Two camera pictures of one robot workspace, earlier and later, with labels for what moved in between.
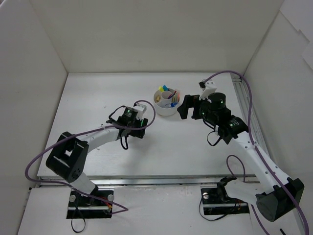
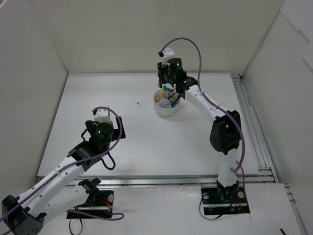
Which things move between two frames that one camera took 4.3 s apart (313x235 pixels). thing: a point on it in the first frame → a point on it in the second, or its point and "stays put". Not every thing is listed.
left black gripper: x=141 y=125 → x=120 y=132
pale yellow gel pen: x=174 y=98 stays put
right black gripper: x=195 y=107 → x=163 y=77
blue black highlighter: x=165 y=88 stays put
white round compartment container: x=165 y=103 stays put
